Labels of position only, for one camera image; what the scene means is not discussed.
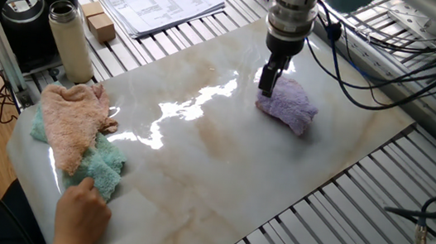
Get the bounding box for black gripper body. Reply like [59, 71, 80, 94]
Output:
[263, 31, 308, 62]

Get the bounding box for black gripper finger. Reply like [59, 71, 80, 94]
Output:
[256, 53, 280, 100]
[271, 53, 294, 95]

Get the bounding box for purple fluffy cloth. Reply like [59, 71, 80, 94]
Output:
[252, 73, 323, 139]

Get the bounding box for green fluffy cloth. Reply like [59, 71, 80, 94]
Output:
[22, 103, 133, 205]

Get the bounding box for pink fluffy cloth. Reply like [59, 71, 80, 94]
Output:
[31, 76, 124, 180]

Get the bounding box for person bare hand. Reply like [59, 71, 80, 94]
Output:
[50, 173, 117, 244]

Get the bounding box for marble pattern tile board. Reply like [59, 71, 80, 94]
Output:
[0, 0, 427, 244]

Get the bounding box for printed paper stack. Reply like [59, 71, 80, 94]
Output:
[94, 0, 228, 50]

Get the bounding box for large wooden block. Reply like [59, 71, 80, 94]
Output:
[84, 10, 119, 46]

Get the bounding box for small wooden block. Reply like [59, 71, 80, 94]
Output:
[79, 0, 107, 22]

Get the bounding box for beige cardboard tube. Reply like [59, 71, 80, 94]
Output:
[40, 0, 103, 86]

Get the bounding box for black trousers of person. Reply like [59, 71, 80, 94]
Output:
[0, 177, 61, 244]

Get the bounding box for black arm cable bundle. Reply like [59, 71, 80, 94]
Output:
[294, 0, 436, 146]

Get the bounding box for thin black tangled wire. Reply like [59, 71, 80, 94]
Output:
[0, 69, 26, 127]

